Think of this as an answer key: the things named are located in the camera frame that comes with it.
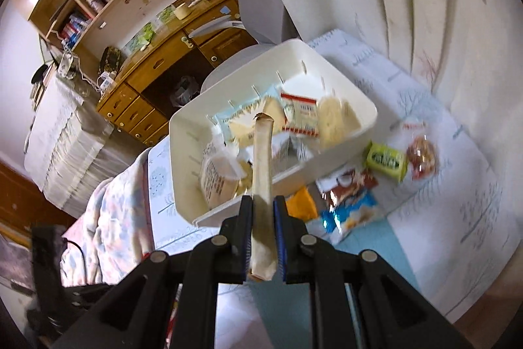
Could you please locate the white power strip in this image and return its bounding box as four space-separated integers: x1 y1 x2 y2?
97 71 118 90

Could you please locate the floral mug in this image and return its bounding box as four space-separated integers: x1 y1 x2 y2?
57 51 76 78

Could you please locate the grey plastic bag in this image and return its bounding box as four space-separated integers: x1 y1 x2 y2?
171 76 201 106

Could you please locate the leaf printed tablecloth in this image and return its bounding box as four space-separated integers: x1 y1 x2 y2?
147 29 513 349

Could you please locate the clear packet of nuts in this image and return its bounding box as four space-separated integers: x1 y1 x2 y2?
402 121 438 180

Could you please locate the brown wooden door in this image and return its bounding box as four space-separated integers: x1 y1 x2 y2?
0 159 78 252

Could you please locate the white lace cover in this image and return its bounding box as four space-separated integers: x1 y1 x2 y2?
24 75 115 211

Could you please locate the black hat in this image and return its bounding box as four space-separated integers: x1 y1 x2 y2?
32 63 52 85

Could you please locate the brown snack packet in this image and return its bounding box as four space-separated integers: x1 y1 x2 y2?
316 168 379 211

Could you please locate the wooden desk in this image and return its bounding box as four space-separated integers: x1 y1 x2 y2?
96 0 262 147

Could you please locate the yellow green snack packet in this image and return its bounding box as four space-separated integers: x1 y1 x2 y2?
365 142 409 181

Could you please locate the beige stick packet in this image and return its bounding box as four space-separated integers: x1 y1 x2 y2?
248 113 275 281

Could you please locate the clear packet with white label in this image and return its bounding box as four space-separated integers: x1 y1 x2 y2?
199 142 246 211

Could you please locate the orange snack packet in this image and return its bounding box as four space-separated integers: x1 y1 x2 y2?
285 186 319 221

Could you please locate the light blue snack packet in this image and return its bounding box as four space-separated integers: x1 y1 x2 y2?
214 85 282 147

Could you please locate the blue and white snack packet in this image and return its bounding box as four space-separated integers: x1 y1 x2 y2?
321 191 379 245

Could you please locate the white plastic storage box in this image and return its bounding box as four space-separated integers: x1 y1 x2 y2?
168 39 377 228

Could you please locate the floral blanket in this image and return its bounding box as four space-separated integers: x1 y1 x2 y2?
61 147 172 284

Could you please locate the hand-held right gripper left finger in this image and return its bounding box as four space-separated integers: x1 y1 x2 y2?
52 194 255 349

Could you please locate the dark floral pouch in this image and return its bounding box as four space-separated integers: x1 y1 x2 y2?
98 45 123 76

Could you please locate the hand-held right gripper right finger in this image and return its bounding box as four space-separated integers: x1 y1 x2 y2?
273 194 477 349

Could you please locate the red and white cookie packet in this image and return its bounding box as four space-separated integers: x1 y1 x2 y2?
281 91 320 137

